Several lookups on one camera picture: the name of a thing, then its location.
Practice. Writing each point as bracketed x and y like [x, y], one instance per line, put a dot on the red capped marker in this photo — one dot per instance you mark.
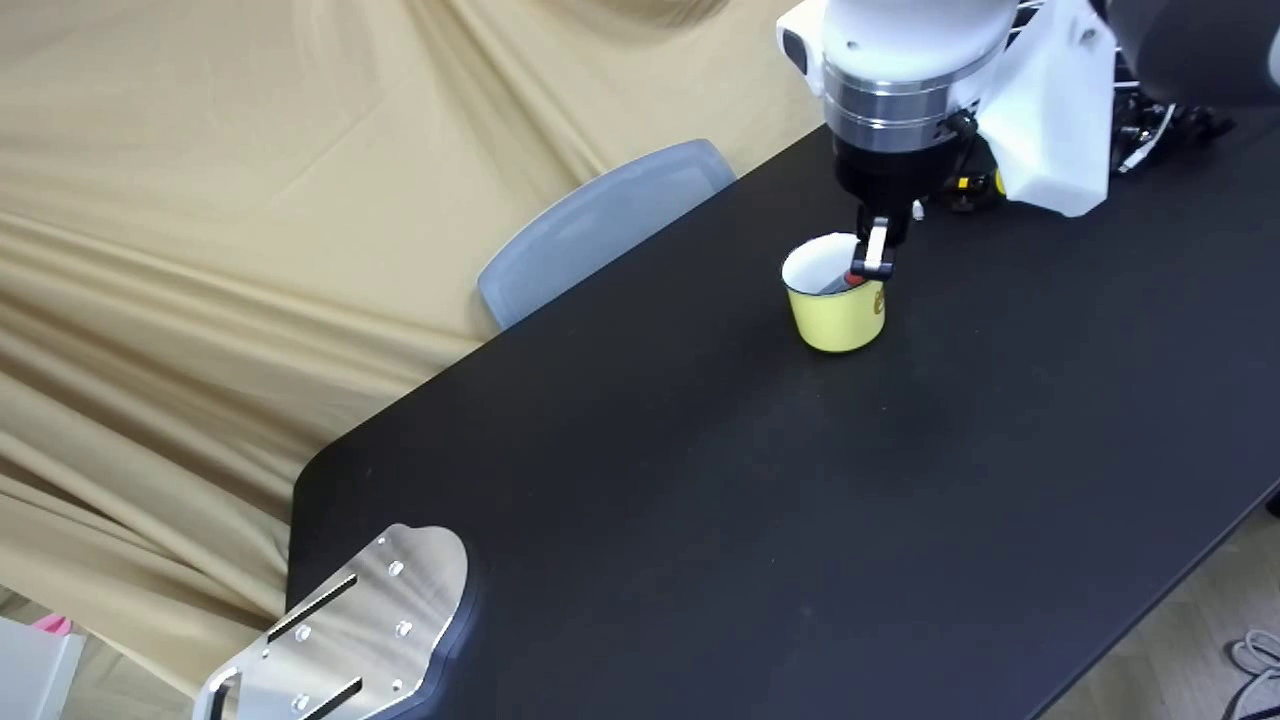
[878, 249]

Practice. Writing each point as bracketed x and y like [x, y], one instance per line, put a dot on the pink object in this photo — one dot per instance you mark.
[54, 623]

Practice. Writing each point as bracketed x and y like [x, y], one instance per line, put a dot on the beige curtain cloth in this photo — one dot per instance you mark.
[203, 200]

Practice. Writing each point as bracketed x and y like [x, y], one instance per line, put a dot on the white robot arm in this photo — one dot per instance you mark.
[1055, 104]

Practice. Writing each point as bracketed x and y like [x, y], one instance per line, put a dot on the grey patterned floor item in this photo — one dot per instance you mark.
[1260, 660]

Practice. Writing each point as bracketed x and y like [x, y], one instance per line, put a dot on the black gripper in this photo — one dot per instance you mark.
[895, 172]

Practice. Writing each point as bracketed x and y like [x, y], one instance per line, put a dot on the black camera clamp stand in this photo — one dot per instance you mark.
[1185, 125]

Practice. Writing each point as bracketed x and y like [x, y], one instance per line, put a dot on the white box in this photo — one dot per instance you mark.
[35, 672]

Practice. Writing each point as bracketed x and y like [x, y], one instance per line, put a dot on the yellow enamel mug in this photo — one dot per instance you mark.
[839, 326]

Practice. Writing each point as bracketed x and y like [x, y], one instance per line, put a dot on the silver metal plate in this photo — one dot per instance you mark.
[387, 601]

